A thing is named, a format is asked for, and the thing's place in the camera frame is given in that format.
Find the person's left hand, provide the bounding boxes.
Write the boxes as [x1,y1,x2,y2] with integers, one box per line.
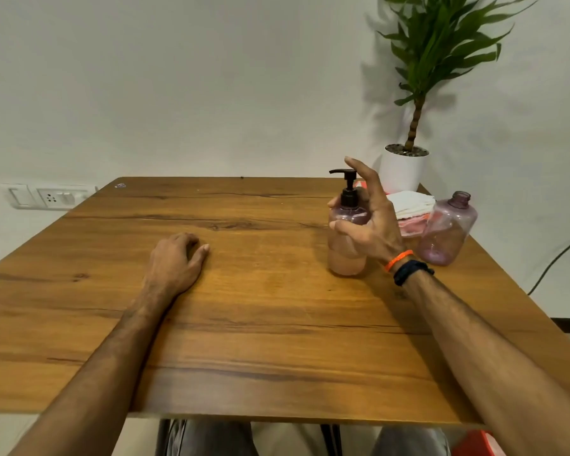
[140,232,211,305]

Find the stack of white tissues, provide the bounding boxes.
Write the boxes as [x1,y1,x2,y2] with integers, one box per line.
[387,190,437,220]

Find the white plant pot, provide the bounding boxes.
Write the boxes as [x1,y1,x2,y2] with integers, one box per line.
[377,143,431,195]

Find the pink bottle with liquid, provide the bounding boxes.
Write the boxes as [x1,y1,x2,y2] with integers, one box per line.
[326,203,372,277]

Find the orange white plastic tissue pack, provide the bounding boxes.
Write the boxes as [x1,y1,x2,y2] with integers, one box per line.
[353,179,433,239]

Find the orange thread wristband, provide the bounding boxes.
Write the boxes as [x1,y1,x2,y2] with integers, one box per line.
[383,249,415,274]

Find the black cable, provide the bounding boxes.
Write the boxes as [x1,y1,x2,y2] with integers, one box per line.
[527,232,570,296]

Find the person's right hand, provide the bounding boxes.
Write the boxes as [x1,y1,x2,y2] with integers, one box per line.
[326,155,414,274]

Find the white wall socket plate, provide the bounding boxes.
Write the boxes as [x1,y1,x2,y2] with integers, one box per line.
[1,182,98,211]

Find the pink plastic bottle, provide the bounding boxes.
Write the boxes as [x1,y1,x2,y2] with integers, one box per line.
[417,190,479,267]

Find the person's right forearm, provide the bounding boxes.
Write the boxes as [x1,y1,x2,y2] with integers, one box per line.
[403,270,570,456]

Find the red plastic bin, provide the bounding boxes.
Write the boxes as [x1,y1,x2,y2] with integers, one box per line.
[451,429,507,456]

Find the grey trousers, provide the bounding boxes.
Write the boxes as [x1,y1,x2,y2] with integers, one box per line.
[163,419,452,456]

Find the black braided wristband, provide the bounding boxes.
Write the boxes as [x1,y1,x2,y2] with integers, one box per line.
[393,260,436,288]

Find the person's left forearm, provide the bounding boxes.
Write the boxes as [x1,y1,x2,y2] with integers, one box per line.
[7,289,179,456]

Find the green potted plant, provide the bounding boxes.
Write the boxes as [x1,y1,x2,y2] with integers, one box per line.
[377,0,538,153]

